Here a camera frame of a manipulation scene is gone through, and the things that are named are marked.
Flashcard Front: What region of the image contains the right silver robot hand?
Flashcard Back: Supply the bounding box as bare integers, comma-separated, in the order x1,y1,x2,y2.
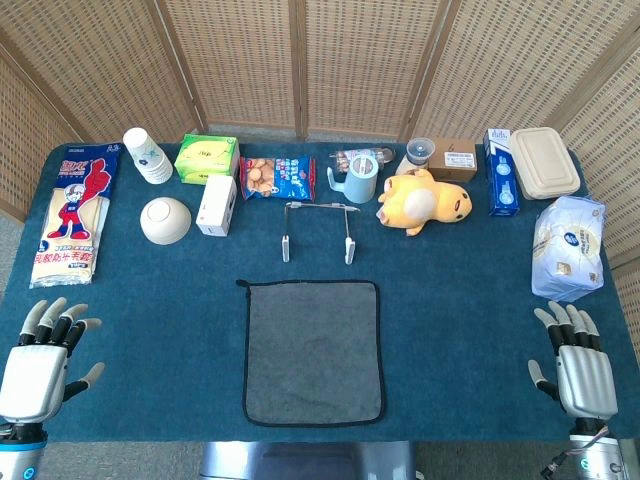
527,300,620,422

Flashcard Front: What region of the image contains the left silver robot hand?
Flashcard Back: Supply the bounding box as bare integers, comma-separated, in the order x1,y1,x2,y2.
0,297,106,425

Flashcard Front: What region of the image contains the grey and blue cloth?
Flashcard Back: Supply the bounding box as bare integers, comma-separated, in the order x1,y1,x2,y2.
235,278,387,428

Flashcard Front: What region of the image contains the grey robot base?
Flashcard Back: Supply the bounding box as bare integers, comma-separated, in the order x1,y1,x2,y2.
198,441,417,480

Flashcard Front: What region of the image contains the white tissue paper pack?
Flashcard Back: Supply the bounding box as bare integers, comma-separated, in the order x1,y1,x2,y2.
530,195,607,303

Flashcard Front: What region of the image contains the blue carpet table mat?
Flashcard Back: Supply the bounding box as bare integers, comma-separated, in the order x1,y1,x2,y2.
0,142,640,444

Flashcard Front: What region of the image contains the rubber gloves package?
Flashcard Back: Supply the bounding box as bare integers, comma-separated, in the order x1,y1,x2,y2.
28,143,123,290

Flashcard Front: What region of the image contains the beige upturned bowl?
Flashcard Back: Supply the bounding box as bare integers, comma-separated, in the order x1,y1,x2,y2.
139,196,193,246

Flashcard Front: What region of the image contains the blue and white carton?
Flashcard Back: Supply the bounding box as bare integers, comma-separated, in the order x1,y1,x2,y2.
482,128,521,218

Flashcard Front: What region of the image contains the beige lidded food container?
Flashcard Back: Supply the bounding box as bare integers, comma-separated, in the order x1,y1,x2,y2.
508,126,582,201

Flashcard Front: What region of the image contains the yellow plush toy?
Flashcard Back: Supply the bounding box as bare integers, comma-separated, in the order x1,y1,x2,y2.
376,168,473,237

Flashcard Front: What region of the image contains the stack of paper cups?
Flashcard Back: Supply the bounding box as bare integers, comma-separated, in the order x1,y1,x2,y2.
122,127,175,186

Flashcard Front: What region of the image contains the small white carton box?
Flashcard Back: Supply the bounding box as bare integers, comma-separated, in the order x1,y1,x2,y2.
195,174,238,237

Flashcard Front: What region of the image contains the brown cardboard box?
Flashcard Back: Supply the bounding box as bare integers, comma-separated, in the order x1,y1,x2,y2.
428,138,479,183

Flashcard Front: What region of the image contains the clear lidded jar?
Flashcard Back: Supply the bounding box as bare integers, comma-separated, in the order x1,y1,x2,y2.
395,137,434,176

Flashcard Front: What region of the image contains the green tissue box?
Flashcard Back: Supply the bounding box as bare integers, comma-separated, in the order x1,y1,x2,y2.
173,133,241,186

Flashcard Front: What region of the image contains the light blue mug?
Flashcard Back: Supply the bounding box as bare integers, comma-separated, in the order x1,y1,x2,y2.
326,153,380,205

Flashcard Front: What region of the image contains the blue biscuit bag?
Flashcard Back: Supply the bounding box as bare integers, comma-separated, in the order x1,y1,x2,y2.
239,155,318,202

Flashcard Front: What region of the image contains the clear snack packet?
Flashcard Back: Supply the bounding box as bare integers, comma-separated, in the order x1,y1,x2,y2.
329,144,396,174

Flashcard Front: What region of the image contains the wooden rattan folding screen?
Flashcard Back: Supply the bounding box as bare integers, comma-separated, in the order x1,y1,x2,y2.
0,0,640,311

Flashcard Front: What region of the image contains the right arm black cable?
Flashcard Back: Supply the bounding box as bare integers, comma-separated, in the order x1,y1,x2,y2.
539,427,611,479

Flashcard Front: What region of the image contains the metal wire stand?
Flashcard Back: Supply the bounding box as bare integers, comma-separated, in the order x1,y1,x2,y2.
278,201,361,265

